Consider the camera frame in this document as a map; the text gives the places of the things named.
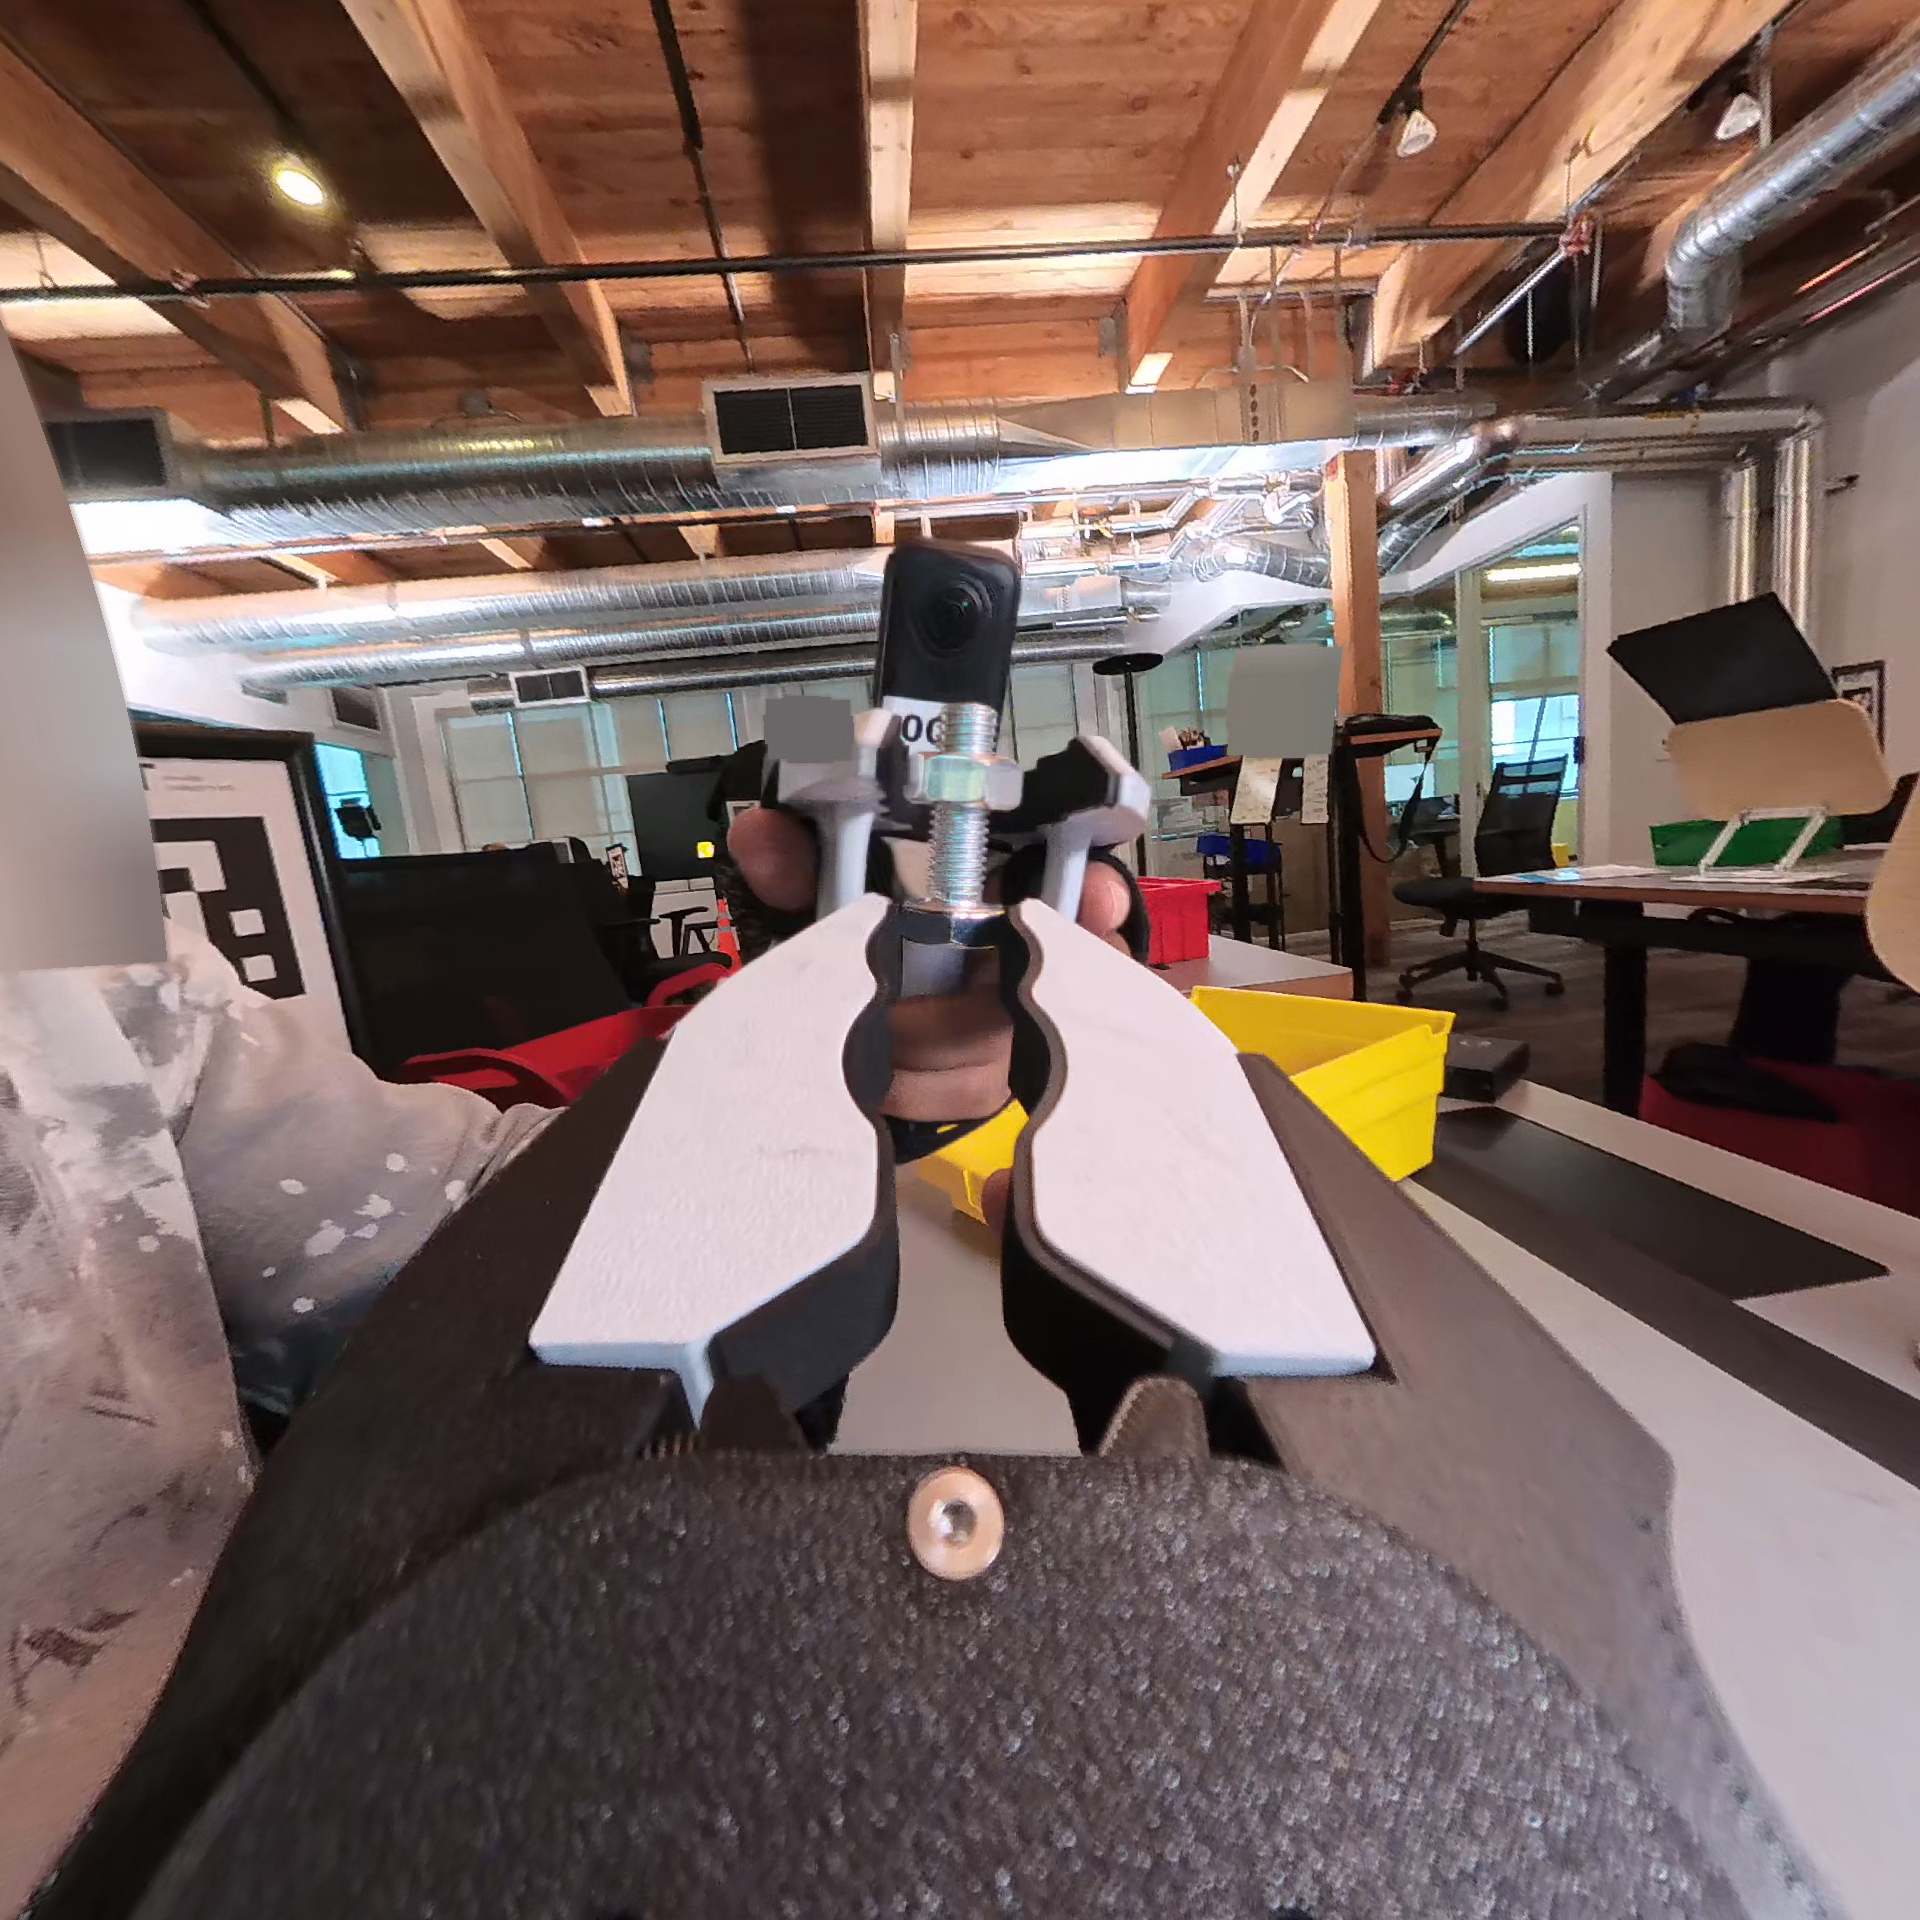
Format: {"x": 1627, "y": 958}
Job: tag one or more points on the black office chair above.
{"x": 1478, "y": 886}

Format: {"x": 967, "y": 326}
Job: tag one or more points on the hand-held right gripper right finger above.
{"x": 1188, "y": 1201}

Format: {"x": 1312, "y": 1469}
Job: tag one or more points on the red bag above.
{"x": 1788, "y": 1126}

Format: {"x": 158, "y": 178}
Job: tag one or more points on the wooden desk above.
{"x": 1712, "y": 892}

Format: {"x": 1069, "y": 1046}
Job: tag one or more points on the black computer monitor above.
{"x": 1718, "y": 655}

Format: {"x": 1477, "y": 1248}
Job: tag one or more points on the framed marker sign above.
{"x": 255, "y": 886}

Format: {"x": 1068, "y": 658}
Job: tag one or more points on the red plastic tub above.
{"x": 574, "y": 1045}

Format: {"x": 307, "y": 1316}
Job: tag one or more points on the person's left forearm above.
{"x": 361, "y": 1174}

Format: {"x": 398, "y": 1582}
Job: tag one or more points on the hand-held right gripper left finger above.
{"x": 722, "y": 1201}

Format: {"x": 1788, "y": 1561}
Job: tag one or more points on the silver hex bolt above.
{"x": 961, "y": 865}

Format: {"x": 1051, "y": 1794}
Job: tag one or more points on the red plastic bin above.
{"x": 1179, "y": 918}

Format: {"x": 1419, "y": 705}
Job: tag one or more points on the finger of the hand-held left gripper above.
{"x": 1088, "y": 805}
{"x": 837, "y": 782}

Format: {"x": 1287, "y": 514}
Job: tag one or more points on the yellow plastic bin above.
{"x": 1354, "y": 1068}

